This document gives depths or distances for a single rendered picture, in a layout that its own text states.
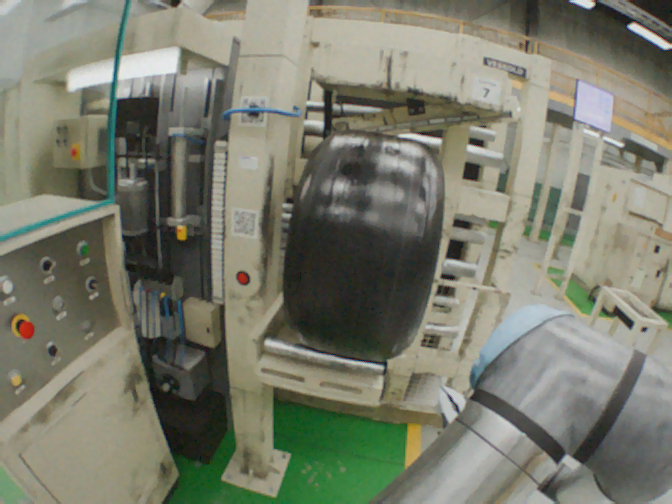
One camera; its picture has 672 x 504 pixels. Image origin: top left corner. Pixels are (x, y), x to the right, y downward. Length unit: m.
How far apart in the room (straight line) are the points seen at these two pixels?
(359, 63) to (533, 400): 0.97
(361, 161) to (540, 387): 0.52
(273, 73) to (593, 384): 0.82
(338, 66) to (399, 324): 0.78
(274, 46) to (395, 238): 0.55
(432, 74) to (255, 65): 0.53
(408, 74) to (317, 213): 0.60
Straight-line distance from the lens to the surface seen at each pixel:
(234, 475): 1.67
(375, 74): 1.04
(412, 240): 0.59
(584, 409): 0.29
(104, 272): 0.95
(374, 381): 0.90
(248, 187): 0.84
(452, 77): 1.06
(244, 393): 1.19
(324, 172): 0.64
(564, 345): 0.30
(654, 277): 5.30
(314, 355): 0.88
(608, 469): 0.32
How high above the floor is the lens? 1.45
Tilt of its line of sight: 19 degrees down
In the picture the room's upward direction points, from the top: 8 degrees clockwise
